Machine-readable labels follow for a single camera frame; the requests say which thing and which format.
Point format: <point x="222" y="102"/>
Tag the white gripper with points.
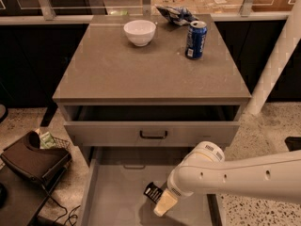
<point x="174" y="188"/>

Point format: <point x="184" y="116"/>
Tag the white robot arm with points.
<point x="206" y="171"/>

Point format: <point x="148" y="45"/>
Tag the grey middle drawer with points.
<point x="118" y="176"/>

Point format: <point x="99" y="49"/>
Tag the grey drawer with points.
<point x="152" y="125"/>
<point x="118" y="176"/>

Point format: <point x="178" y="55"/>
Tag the grey drawer cabinet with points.
<point x="107" y="69"/>

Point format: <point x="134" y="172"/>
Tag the grey top drawer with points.
<point x="152" y="125"/>

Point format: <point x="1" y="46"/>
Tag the green snack packet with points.
<point x="47" y="141"/>

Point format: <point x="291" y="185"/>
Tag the black side table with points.
<point x="25" y="199"/>

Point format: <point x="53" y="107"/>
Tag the black tilted tray box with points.
<point x="28" y="160"/>

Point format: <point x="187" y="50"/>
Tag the blue soda can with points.
<point x="196" y="36"/>

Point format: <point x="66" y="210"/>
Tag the white ceramic bowl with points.
<point x="140" y="32"/>

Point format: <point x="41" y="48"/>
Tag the blue white chip bag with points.
<point x="179" y="15"/>

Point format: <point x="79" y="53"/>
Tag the glass railing panel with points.
<point x="82" y="11"/>

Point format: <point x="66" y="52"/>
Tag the wire mesh basket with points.
<point x="60" y="143"/>

